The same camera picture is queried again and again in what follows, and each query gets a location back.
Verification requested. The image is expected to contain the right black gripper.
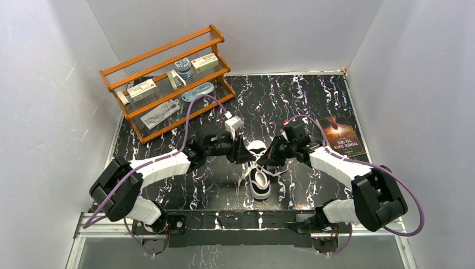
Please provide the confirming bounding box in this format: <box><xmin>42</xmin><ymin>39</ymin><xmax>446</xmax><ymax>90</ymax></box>
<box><xmin>257</xmin><ymin>134</ymin><xmax>297</xmax><ymax>166</ymax></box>

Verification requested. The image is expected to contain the white shoelace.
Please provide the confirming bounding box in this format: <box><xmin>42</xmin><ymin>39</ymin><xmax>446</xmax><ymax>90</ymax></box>
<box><xmin>237</xmin><ymin>147</ymin><xmax>288</xmax><ymax>196</ymax></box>

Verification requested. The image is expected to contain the black white canvas sneaker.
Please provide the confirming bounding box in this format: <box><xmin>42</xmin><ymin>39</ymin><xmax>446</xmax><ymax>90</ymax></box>
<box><xmin>246</xmin><ymin>140</ymin><xmax>271</xmax><ymax>201</ymax></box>

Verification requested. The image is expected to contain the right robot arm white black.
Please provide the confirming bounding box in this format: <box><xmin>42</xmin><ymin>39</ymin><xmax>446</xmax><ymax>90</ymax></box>
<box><xmin>257</xmin><ymin>122</ymin><xmax>408</xmax><ymax>232</ymax></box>

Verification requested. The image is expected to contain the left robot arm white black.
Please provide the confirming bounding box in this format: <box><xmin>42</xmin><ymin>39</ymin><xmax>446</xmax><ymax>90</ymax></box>
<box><xmin>90</xmin><ymin>133</ymin><xmax>257</xmax><ymax>233</ymax></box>

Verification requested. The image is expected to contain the brown book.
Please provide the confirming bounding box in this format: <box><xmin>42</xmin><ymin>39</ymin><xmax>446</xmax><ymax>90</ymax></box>
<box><xmin>319</xmin><ymin>115</ymin><xmax>366</xmax><ymax>157</ymax></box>

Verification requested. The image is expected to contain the blue packaged item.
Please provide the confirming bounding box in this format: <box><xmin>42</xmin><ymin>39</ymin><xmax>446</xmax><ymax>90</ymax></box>
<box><xmin>181</xmin><ymin>82</ymin><xmax>215</xmax><ymax>103</ymax></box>

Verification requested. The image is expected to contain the white patterned flat package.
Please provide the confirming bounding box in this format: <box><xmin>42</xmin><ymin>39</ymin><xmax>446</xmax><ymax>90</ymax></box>
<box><xmin>140</xmin><ymin>99</ymin><xmax>180</xmax><ymax>129</ymax></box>

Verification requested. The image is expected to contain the white green box top shelf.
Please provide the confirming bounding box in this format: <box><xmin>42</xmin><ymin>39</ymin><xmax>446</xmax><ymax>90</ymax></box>
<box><xmin>191</xmin><ymin>53</ymin><xmax>219</xmax><ymax>73</ymax></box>

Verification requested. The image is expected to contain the orange wooden shelf rack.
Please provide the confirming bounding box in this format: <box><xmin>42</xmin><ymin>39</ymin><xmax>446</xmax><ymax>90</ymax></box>
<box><xmin>99</xmin><ymin>25</ymin><xmax>236</xmax><ymax>144</ymax></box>

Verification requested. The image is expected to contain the round blue white tin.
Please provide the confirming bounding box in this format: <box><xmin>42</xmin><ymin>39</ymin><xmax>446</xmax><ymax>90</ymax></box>
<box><xmin>175</xmin><ymin>58</ymin><xmax>193</xmax><ymax>80</ymax></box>

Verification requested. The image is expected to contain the white red box middle shelf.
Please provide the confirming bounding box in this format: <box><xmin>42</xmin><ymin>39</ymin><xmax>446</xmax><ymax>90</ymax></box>
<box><xmin>127</xmin><ymin>79</ymin><xmax>158</xmax><ymax>101</ymax></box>

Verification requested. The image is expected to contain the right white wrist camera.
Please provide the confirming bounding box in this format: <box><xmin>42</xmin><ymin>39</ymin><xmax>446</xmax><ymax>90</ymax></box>
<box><xmin>281</xmin><ymin>120</ymin><xmax>293</xmax><ymax>141</ymax></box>

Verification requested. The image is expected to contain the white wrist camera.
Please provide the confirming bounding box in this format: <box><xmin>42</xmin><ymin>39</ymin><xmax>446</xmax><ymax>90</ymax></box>
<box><xmin>281</xmin><ymin>120</ymin><xmax>293</xmax><ymax>141</ymax></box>
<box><xmin>225</xmin><ymin>116</ymin><xmax>243</xmax><ymax>140</ymax></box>

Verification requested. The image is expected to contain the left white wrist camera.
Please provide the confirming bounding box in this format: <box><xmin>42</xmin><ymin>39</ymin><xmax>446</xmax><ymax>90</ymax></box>
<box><xmin>225</xmin><ymin>116</ymin><xmax>243</xmax><ymax>140</ymax></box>

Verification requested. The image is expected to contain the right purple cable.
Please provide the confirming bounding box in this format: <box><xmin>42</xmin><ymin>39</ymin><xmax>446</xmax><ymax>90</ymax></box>
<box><xmin>283</xmin><ymin>115</ymin><xmax>425</xmax><ymax>257</ymax></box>

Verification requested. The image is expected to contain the purple cable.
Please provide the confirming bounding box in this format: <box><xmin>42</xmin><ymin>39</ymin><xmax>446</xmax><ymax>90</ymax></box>
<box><xmin>82</xmin><ymin>94</ymin><xmax>235</xmax><ymax>257</ymax></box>
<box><xmin>283</xmin><ymin>115</ymin><xmax>425</xmax><ymax>257</ymax></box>

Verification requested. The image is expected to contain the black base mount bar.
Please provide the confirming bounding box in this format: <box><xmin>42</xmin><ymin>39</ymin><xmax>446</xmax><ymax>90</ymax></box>
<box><xmin>132</xmin><ymin>210</ymin><xmax>351</xmax><ymax>255</ymax></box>

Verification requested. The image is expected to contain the aluminium frame rail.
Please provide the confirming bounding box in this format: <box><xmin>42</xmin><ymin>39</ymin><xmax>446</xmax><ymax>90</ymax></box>
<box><xmin>74</xmin><ymin>211</ymin><xmax>409</xmax><ymax>238</ymax></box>

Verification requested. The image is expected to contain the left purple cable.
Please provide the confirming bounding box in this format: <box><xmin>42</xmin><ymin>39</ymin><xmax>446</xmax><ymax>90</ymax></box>
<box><xmin>82</xmin><ymin>94</ymin><xmax>235</xmax><ymax>257</ymax></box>

